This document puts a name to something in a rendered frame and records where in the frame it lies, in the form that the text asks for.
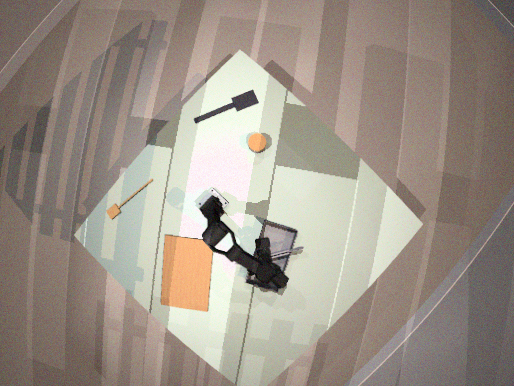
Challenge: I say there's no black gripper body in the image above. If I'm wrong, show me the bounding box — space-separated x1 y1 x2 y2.
255 238 272 260

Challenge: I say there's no light brown wooden board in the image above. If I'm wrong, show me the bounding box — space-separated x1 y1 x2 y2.
161 234 213 312

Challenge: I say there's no black spatula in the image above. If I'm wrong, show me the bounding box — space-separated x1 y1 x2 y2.
194 89 259 123

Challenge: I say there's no grey metal roasting tin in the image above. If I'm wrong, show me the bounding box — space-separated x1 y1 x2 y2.
245 220 298 292

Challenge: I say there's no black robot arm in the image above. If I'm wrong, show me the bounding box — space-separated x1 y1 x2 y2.
199 195 289 289

